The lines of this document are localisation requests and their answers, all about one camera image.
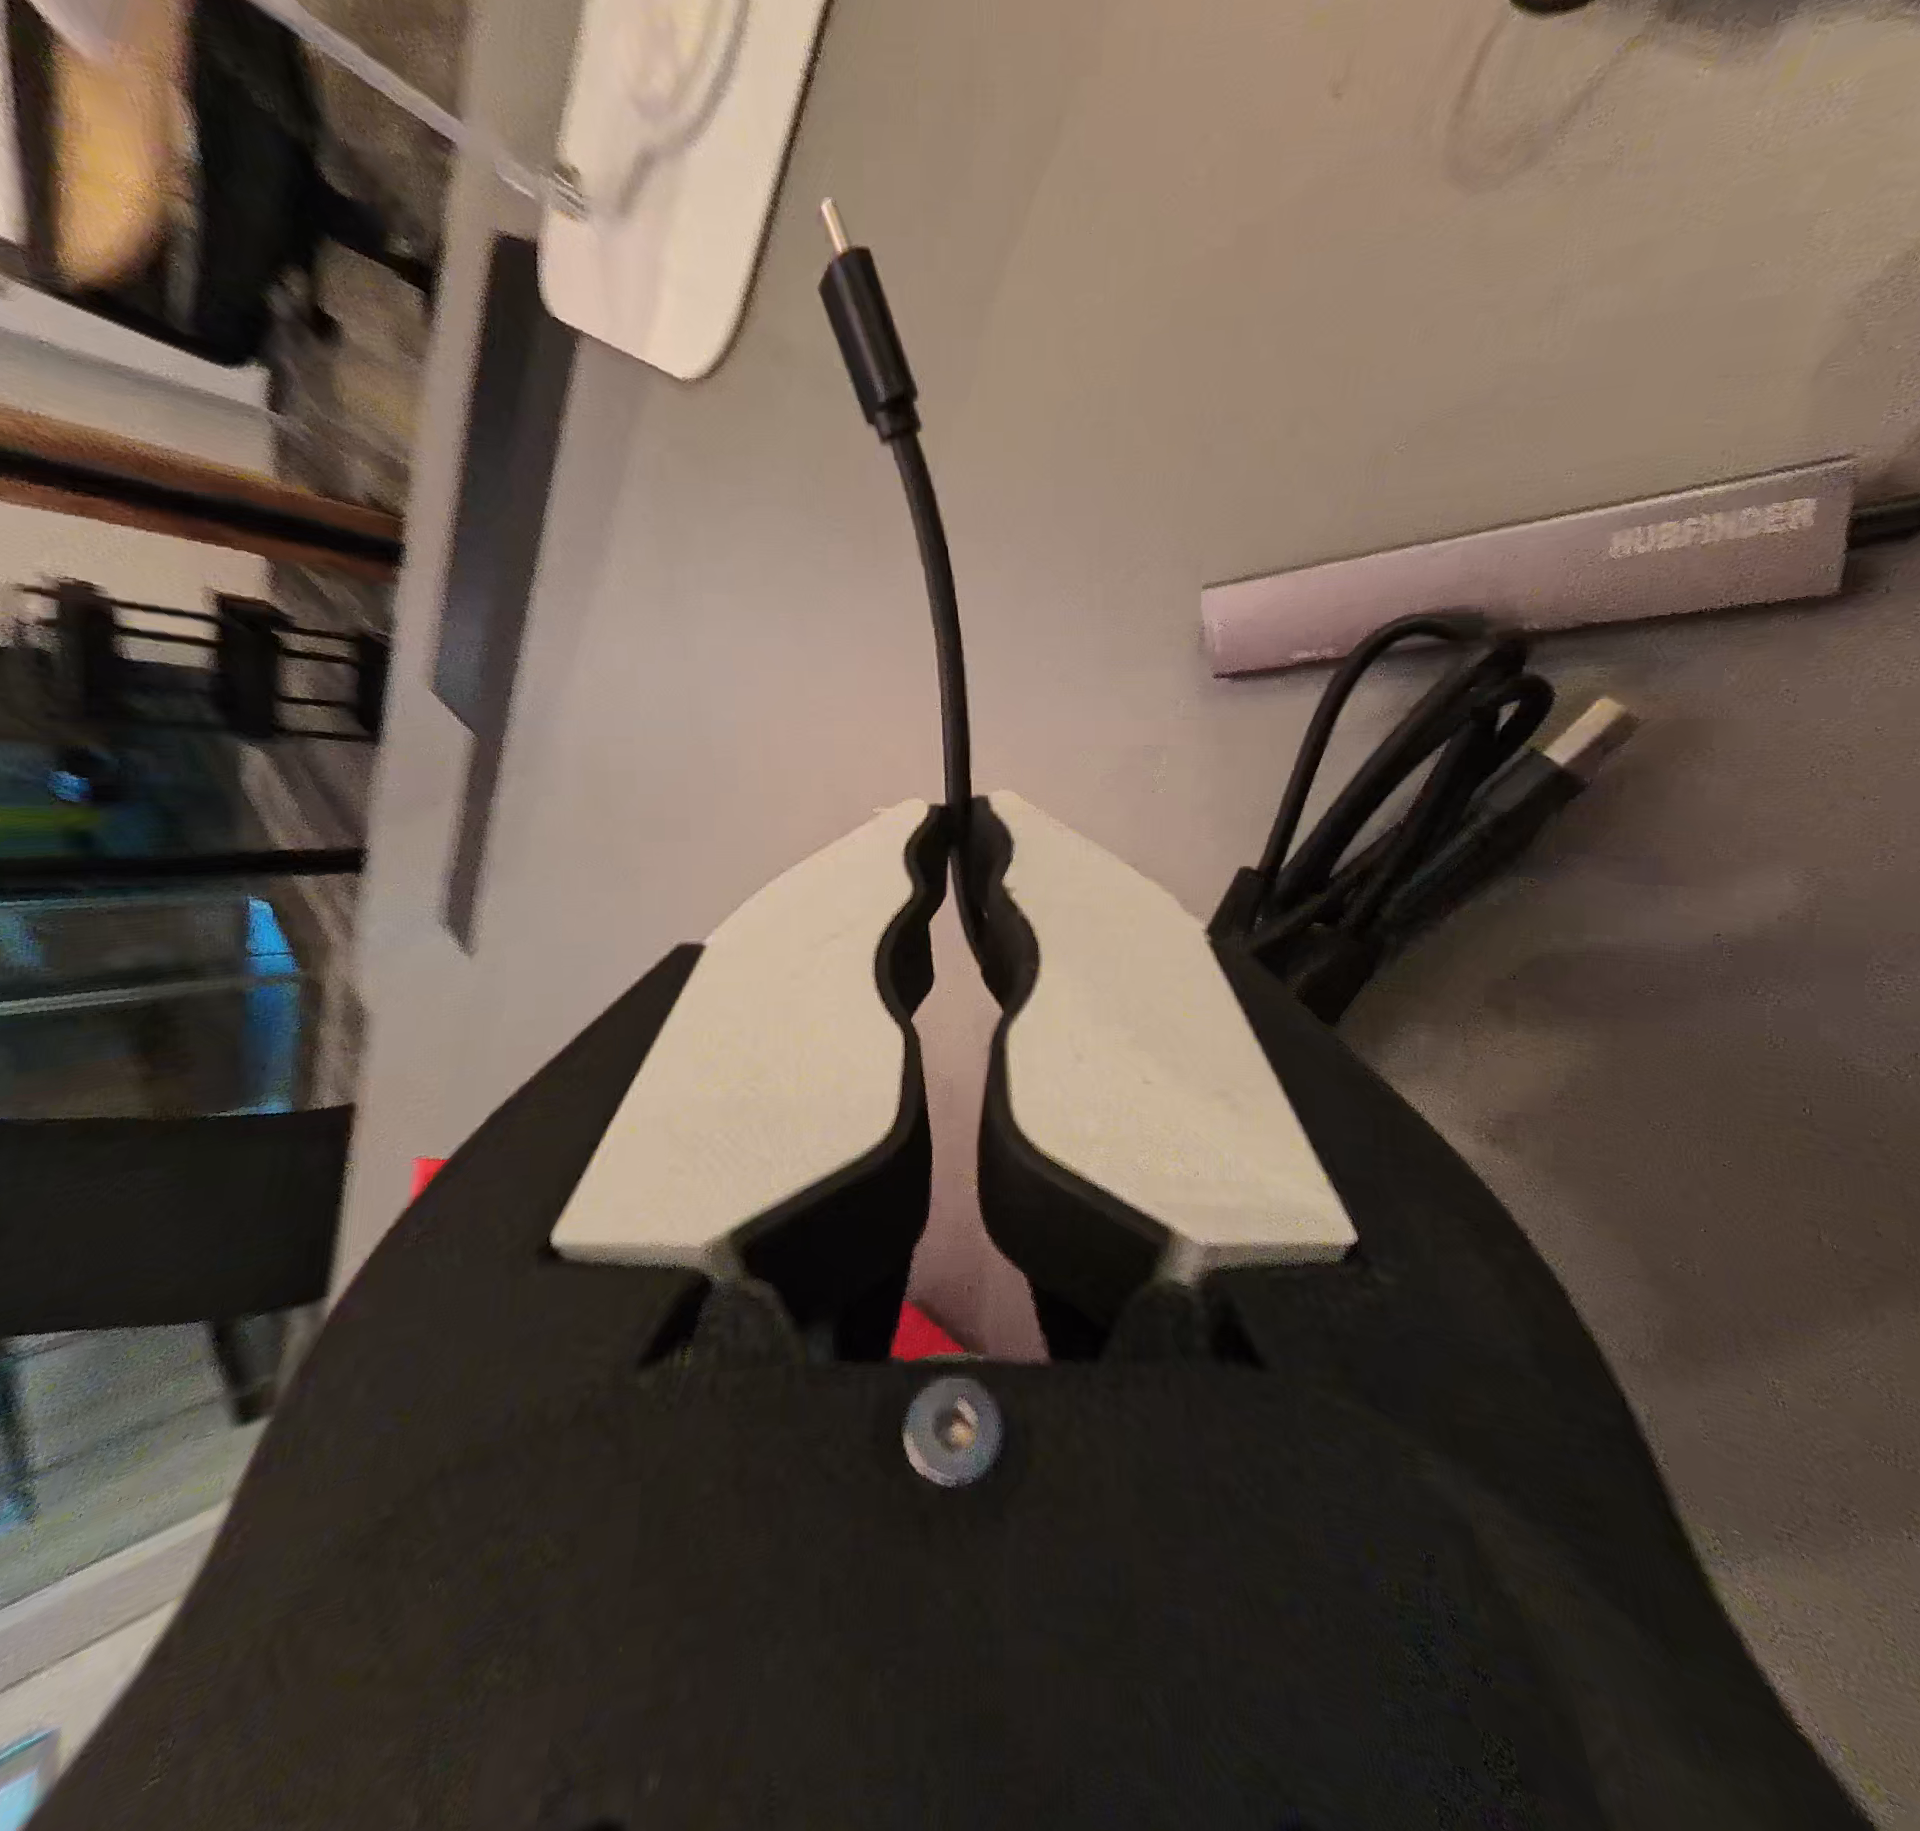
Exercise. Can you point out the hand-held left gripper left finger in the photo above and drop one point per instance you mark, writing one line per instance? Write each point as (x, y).
(749, 1082)

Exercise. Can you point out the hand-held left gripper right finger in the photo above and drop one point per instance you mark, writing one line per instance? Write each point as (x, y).
(1170, 1093)

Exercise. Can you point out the red plastic bin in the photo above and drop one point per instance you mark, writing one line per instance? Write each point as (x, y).
(919, 1334)

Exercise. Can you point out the long silver usb hub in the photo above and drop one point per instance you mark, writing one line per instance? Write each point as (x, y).
(1500, 589)

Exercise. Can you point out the black metal cart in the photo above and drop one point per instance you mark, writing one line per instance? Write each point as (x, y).
(249, 645)

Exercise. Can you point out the white document stand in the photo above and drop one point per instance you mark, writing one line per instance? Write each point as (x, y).
(676, 211)

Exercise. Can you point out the brown desk black frame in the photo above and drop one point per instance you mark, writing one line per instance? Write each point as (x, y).
(149, 485)

